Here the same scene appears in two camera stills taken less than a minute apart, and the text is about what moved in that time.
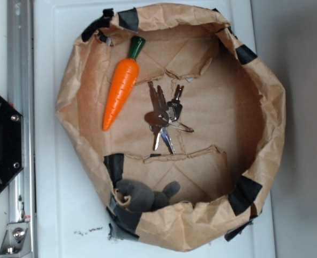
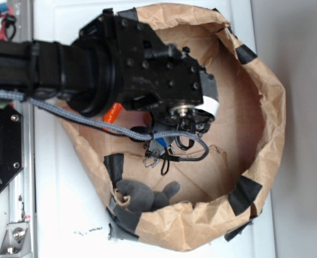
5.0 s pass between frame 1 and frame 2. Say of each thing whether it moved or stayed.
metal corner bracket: stayed
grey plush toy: stayed
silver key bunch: moved
